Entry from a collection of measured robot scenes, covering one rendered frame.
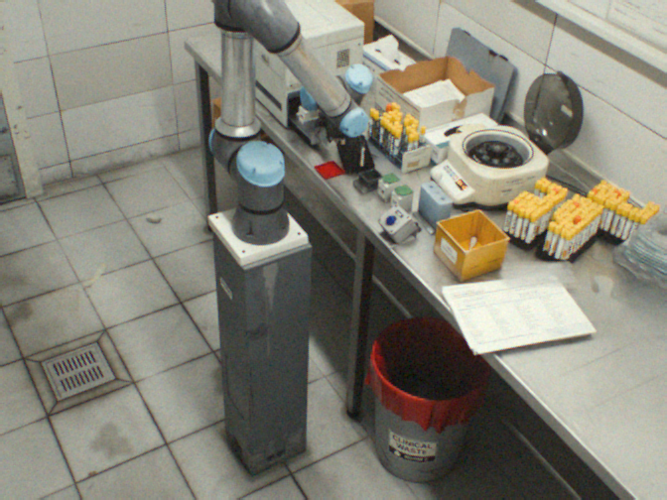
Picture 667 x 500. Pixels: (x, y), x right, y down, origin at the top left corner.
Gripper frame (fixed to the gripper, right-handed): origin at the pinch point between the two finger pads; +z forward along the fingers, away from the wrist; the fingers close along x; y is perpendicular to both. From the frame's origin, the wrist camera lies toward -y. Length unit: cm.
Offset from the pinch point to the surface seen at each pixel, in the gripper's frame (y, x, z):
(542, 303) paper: 77, 12, -40
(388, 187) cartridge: 28.2, 2.4, -17.1
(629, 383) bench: 101, 13, -53
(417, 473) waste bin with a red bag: 101, -2, 41
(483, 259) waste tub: 60, 6, -36
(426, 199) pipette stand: 37.5, 6.6, -24.6
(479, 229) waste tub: 52, 13, -30
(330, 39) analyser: -23.6, 10.5, -12.4
